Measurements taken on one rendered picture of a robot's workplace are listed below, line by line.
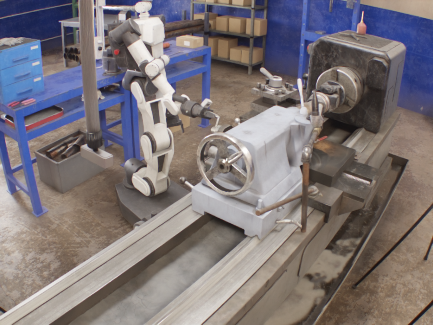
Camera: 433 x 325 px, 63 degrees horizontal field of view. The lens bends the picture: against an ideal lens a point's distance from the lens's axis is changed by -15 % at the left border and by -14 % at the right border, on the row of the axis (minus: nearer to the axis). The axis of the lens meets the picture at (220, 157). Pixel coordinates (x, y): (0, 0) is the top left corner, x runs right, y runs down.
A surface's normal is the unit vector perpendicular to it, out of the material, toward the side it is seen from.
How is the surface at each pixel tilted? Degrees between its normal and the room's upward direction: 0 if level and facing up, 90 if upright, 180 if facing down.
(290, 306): 0
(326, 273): 0
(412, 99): 90
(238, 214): 90
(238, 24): 90
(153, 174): 90
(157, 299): 6
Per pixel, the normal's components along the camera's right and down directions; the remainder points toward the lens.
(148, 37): 0.53, 0.25
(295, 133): 0.15, 0.29
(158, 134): 0.65, 0.00
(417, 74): -0.59, 0.36
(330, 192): 0.04, -0.88
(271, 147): 0.80, 0.18
